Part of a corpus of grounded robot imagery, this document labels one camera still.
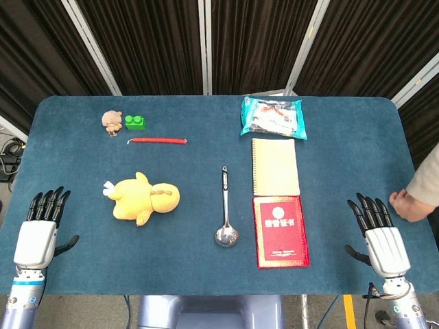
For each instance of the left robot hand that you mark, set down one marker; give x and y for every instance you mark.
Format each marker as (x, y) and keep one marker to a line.
(34, 240)

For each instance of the person's hand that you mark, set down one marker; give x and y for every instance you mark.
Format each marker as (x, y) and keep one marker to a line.
(406, 207)

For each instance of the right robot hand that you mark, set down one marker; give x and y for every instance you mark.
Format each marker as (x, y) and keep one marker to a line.
(387, 250)

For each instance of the yellow plush duck toy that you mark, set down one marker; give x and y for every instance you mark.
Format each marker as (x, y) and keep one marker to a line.
(144, 200)

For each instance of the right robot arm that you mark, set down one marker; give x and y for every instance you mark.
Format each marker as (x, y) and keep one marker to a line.
(406, 305)

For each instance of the person's beige sleeve forearm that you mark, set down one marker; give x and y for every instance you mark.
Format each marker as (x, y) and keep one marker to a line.
(425, 181)

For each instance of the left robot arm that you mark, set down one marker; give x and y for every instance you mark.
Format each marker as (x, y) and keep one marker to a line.
(24, 301)

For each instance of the red certificate folder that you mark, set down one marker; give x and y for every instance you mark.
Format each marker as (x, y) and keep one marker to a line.
(281, 231)

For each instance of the yellow spiral notebook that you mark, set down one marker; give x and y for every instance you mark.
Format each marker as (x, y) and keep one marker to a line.
(275, 167)

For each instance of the green building block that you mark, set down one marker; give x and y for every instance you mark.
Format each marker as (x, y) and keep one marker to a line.
(135, 122)

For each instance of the blue table cloth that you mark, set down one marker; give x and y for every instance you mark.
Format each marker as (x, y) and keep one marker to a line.
(192, 240)

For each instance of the red candle stick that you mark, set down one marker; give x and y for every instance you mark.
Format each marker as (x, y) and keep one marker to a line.
(157, 140)

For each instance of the teal snack package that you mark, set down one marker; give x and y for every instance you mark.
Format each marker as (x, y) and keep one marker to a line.
(272, 118)

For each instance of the steel ladle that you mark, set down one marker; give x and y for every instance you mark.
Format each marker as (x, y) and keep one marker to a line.
(225, 219)

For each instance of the robot torso base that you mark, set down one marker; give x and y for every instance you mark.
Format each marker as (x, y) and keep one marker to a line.
(209, 312)

